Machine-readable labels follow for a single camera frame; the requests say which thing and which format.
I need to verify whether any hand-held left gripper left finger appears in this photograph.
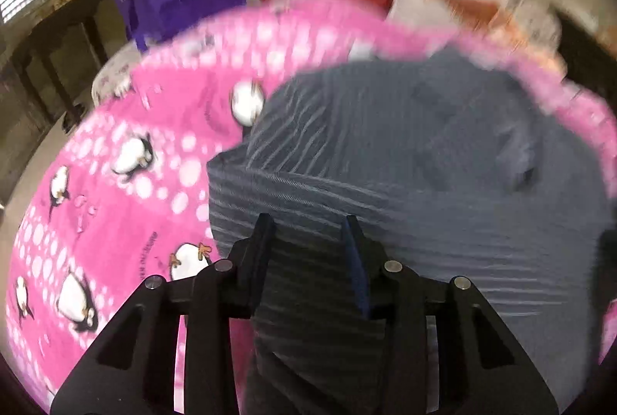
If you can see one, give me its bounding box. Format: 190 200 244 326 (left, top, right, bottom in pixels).
49 213 278 415

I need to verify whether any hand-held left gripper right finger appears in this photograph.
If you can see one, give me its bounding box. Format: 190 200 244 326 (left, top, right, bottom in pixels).
340 215 560 415

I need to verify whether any grey striped shirt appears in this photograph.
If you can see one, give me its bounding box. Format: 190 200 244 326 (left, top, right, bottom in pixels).
206 49 617 415

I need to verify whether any pink penguin print blanket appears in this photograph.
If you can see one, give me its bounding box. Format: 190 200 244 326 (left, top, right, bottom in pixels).
5 0 617 415

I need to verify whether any orange patterned cloth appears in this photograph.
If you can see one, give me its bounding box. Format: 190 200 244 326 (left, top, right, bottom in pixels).
427 0 567 69

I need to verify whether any dark side table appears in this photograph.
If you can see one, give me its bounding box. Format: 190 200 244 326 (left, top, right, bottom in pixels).
10 0 127 127

